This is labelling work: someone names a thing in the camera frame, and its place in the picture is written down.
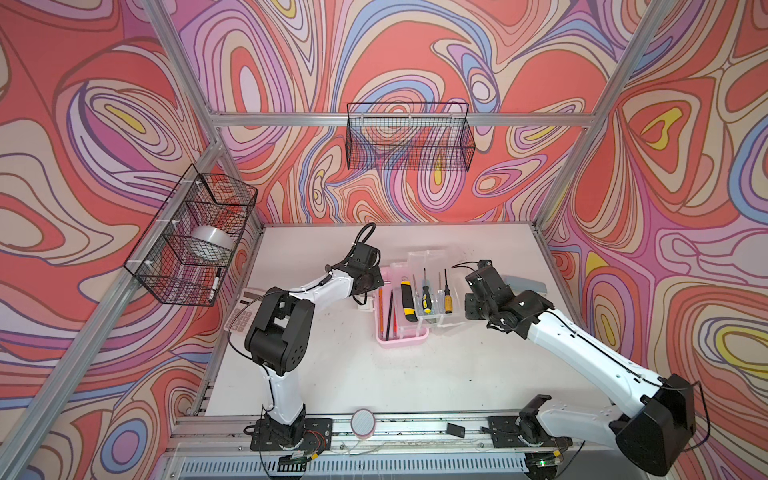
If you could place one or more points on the black wire basket back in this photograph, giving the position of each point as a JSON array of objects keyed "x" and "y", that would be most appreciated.
[{"x": 409, "y": 136}]

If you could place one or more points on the black wire basket left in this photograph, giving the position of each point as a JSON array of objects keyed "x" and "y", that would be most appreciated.
[{"x": 185, "y": 255}]

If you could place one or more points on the grey stapler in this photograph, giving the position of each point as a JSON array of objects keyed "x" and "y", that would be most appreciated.
[{"x": 519, "y": 284}]

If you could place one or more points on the white calculator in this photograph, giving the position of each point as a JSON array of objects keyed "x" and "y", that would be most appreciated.
[{"x": 244, "y": 311}]

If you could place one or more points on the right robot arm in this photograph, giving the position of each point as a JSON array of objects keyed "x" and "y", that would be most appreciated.
[{"x": 650, "y": 418}]

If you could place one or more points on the pink plastic tool box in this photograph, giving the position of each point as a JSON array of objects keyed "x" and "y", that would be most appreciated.
[{"x": 409, "y": 334}]

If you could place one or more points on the yellow black utility knife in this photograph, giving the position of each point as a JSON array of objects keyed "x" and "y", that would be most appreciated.
[{"x": 407, "y": 299}]

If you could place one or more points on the clear tool box lid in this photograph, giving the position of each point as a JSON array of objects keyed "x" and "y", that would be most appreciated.
[{"x": 434, "y": 260}]

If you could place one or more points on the small black block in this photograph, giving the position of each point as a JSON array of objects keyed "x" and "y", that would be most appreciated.
[{"x": 455, "y": 430}]

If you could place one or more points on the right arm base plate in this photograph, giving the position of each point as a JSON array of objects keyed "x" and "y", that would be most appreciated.
[{"x": 517, "y": 432}]

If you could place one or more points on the black marker pen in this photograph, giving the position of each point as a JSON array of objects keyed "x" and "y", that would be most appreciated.
[{"x": 215, "y": 285}]

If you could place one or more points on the orange handle screwdriver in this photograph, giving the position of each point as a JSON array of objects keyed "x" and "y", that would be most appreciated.
[{"x": 447, "y": 297}]

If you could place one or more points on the yellow black screwdriver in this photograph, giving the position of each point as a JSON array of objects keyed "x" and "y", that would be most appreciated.
[{"x": 426, "y": 299}]

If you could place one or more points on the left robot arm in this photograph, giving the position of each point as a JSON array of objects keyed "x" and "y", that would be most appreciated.
[{"x": 278, "y": 337}]

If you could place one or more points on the silver duct tape roll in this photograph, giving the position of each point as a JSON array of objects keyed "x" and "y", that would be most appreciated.
[{"x": 211, "y": 245}]

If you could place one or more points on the orange hex key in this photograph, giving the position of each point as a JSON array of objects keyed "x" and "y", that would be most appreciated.
[{"x": 380, "y": 312}]

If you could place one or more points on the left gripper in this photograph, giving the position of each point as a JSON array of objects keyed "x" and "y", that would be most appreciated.
[{"x": 378, "y": 277}]

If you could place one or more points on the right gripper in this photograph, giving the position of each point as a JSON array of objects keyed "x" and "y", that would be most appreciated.
[{"x": 469, "y": 308}]

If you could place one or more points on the clear handle tester screwdriver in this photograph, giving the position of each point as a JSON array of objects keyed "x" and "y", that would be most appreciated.
[{"x": 440, "y": 292}]

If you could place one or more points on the pink tape roll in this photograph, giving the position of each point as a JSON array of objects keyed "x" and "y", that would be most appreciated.
[{"x": 363, "y": 423}]

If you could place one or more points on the black wire basket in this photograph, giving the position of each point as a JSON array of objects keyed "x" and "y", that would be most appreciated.
[
  {"x": 185, "y": 255},
  {"x": 409, "y": 136}
]

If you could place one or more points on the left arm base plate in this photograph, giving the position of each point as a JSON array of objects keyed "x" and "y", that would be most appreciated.
[{"x": 311, "y": 435}]

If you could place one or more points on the white box latch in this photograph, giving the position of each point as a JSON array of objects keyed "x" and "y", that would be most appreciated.
[{"x": 368, "y": 306}]

